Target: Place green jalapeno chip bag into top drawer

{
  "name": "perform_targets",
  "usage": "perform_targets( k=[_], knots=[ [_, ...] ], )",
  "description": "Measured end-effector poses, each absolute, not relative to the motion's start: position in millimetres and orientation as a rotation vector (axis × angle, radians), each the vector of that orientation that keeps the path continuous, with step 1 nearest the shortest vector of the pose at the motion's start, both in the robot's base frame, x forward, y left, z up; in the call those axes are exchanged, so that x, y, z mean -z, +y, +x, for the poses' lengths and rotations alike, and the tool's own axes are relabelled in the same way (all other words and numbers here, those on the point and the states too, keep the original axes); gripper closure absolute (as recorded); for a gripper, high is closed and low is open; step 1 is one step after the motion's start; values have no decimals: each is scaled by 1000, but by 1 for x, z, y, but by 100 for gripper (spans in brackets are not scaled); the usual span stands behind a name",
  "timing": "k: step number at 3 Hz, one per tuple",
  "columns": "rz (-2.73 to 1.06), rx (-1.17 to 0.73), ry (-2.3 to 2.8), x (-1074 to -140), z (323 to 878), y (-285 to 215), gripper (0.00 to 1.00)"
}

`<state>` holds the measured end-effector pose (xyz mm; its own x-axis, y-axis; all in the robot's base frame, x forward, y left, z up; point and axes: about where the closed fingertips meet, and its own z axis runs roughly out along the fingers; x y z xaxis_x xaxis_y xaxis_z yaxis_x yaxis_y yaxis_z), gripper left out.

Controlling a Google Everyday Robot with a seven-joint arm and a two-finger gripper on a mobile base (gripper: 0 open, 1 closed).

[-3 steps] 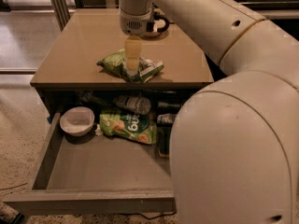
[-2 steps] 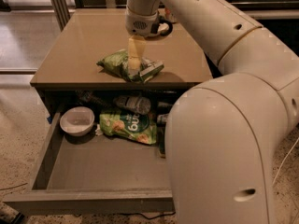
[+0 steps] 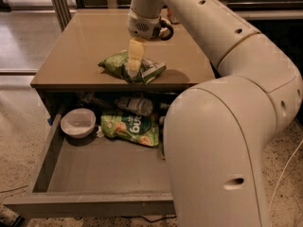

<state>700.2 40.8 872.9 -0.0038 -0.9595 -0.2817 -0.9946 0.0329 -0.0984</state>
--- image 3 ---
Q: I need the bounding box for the clear plastic water bottle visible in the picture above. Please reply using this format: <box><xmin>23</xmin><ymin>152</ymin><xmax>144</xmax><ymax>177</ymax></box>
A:
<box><xmin>115</xmin><ymin>96</ymin><xmax>153</xmax><ymax>116</ymax></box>

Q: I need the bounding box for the open grey top drawer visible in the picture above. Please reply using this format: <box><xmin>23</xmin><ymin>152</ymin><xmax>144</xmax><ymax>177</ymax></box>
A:
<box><xmin>3</xmin><ymin>108</ymin><xmax>175</xmax><ymax>218</ymax></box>

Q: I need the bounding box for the white bowl in drawer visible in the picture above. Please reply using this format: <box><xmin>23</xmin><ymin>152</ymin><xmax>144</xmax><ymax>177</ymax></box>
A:
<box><xmin>61</xmin><ymin>108</ymin><xmax>96</xmax><ymax>138</ymax></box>

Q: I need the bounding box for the green snack bag in drawer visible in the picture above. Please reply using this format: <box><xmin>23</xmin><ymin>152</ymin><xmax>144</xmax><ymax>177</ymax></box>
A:
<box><xmin>100</xmin><ymin>110</ymin><xmax>159</xmax><ymax>148</ymax></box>

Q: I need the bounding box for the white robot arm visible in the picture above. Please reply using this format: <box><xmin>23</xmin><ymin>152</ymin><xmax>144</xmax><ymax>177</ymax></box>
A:
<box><xmin>128</xmin><ymin>0</ymin><xmax>302</xmax><ymax>227</ymax></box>

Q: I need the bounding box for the grey cabinet with top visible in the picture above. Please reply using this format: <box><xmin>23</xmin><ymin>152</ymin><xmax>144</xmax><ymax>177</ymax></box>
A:
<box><xmin>29</xmin><ymin>9</ymin><xmax>218</xmax><ymax>121</ymax></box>

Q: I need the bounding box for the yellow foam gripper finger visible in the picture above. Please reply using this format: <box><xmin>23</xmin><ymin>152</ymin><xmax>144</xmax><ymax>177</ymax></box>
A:
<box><xmin>127</xmin><ymin>37</ymin><xmax>145</xmax><ymax>78</ymax></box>

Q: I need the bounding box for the white power cable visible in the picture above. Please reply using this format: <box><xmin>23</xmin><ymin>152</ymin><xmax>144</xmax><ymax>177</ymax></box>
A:
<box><xmin>268</xmin><ymin>139</ymin><xmax>303</xmax><ymax>213</ymax></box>

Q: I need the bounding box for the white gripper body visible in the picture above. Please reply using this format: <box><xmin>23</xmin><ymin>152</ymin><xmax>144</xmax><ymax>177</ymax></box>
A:
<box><xmin>127</xmin><ymin>9</ymin><xmax>174</xmax><ymax>41</ymax></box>

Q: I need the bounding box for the green jalapeno chip bag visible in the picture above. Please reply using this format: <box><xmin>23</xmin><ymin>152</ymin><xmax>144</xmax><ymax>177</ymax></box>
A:
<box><xmin>98</xmin><ymin>50</ymin><xmax>167</xmax><ymax>84</ymax></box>

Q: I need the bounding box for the orange soda can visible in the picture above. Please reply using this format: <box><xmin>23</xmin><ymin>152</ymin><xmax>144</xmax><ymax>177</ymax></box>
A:
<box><xmin>167</xmin><ymin>8</ymin><xmax>179</xmax><ymax>25</ymax></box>

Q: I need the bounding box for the black cable on floor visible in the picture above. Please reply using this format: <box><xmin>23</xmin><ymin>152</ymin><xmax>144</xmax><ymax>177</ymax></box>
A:
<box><xmin>118</xmin><ymin>213</ymin><xmax>178</xmax><ymax>224</ymax></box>

